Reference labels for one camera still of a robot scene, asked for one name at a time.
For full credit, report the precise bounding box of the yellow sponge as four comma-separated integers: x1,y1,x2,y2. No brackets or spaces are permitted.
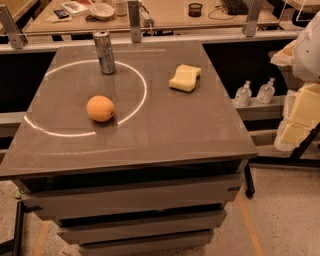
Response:
169,64,201,92

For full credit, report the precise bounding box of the grey metal bracket middle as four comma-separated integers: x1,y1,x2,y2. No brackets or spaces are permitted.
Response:
128,0,141,43

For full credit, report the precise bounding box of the grey table drawer unit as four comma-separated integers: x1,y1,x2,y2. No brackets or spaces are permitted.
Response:
22,160,247,256

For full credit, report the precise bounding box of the grey metal bracket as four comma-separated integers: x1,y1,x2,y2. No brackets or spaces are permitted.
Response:
0,4,28,49
128,0,141,43
242,0,262,37

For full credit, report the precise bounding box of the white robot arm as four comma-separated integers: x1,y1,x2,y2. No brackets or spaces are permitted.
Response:
271,12,320,151

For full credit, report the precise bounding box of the grey metal bracket left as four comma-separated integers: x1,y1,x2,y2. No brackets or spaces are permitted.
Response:
0,4,28,49

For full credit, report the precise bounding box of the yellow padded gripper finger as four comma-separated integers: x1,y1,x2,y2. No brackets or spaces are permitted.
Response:
271,40,296,66
274,83,320,151

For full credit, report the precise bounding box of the silver drink can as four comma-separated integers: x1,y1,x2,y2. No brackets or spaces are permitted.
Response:
93,31,116,75

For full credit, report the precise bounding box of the black keyboard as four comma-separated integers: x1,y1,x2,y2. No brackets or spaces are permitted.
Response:
221,0,249,15

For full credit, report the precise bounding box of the white power strip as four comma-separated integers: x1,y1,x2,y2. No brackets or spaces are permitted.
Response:
139,5,154,28

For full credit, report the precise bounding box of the clear sanitizer bottle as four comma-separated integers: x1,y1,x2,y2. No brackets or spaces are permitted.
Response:
235,81,252,107
257,78,275,104

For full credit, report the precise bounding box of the white bowl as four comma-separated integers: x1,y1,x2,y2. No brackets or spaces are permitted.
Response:
89,2,115,20

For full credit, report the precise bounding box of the black cable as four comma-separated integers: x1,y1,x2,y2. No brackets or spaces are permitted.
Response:
207,4,237,21

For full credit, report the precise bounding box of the black mesh pen cup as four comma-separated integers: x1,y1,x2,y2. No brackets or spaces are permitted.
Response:
188,3,203,17

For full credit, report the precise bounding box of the white booklet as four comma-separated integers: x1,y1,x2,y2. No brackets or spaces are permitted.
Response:
61,1,89,16

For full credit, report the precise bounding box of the white cup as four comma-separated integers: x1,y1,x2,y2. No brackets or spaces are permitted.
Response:
112,0,127,17

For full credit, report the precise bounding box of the grey metal bracket right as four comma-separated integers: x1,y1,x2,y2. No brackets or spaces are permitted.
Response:
242,0,262,37

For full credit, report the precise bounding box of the orange fruit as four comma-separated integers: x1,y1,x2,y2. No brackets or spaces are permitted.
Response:
86,95,115,122

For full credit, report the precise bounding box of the black phone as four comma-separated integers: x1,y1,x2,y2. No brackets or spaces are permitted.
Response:
54,9,69,19

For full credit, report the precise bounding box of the clear sanitizer bottle left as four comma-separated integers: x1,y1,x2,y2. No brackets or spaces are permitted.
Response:
235,81,252,107

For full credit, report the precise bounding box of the clear sanitizer bottle right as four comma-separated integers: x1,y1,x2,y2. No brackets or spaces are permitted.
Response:
257,78,275,104

